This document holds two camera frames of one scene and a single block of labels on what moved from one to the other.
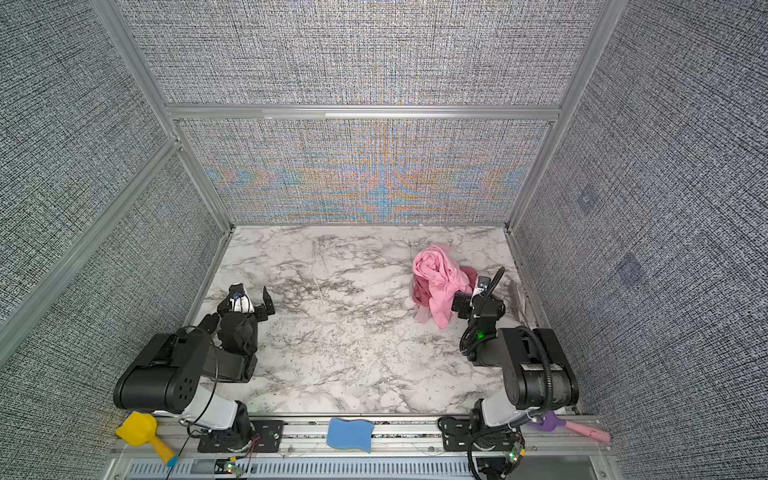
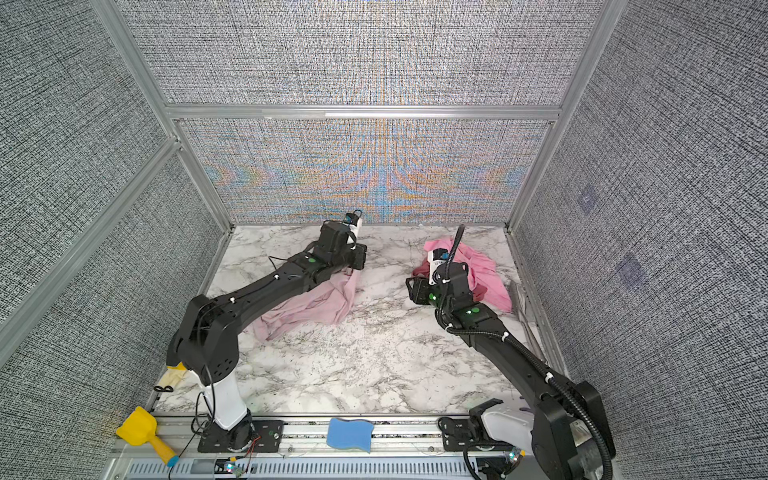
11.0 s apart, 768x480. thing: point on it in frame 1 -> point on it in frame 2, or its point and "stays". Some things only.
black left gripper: (260, 312) -> (360, 252)
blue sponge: (350, 434) stays
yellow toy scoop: (140, 429) stays
